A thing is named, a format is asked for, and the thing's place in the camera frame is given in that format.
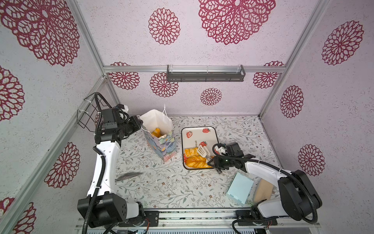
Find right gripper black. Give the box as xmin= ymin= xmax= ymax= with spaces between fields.
xmin=206 ymin=155 xmax=234 ymax=169

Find bread roll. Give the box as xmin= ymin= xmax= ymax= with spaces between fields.
xmin=152 ymin=128 xmax=161 ymax=138

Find flaky pastry bread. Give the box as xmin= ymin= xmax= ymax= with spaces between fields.
xmin=184 ymin=147 xmax=200 ymax=158

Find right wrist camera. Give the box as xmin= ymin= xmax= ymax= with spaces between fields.
xmin=213 ymin=143 xmax=228 ymax=156

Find metal tongs with white tips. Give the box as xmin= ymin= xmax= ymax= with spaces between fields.
xmin=198 ymin=145 xmax=214 ymax=166

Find long braided bread loaf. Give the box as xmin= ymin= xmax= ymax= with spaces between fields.
xmin=186 ymin=156 xmax=212 ymax=169

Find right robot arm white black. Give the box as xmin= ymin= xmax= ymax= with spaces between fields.
xmin=208 ymin=142 xmax=322 ymax=224

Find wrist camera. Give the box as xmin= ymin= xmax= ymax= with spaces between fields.
xmin=213 ymin=143 xmax=228 ymax=156
xmin=101 ymin=104 xmax=130 ymax=130

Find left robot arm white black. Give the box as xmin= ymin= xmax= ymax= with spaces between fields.
xmin=77 ymin=92 xmax=146 ymax=234

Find black wall shelf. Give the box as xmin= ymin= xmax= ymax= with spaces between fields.
xmin=166 ymin=65 xmax=246 ymax=82

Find mint green box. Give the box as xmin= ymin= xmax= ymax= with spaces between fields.
xmin=226 ymin=172 xmax=254 ymax=206

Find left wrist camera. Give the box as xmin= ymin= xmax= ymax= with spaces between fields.
xmin=101 ymin=104 xmax=130 ymax=130

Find black wire wall rack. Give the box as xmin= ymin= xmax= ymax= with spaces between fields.
xmin=76 ymin=92 xmax=108 ymax=133

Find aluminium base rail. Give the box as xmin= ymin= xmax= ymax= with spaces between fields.
xmin=74 ymin=208 xmax=320 ymax=232

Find floral paper bag white interior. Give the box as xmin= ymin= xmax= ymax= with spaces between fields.
xmin=138 ymin=105 xmax=177 ymax=162

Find white tray with black rim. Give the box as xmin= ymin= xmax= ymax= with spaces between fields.
xmin=181 ymin=126 xmax=219 ymax=170

